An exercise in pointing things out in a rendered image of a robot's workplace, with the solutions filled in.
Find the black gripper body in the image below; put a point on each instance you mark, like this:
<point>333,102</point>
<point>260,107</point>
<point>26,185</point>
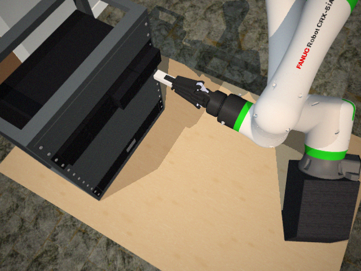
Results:
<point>212,100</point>

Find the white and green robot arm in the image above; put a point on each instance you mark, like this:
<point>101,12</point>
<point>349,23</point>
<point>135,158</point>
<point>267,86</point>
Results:
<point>300,33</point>

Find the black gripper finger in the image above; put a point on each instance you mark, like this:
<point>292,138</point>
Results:
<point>186,84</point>
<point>198,104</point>

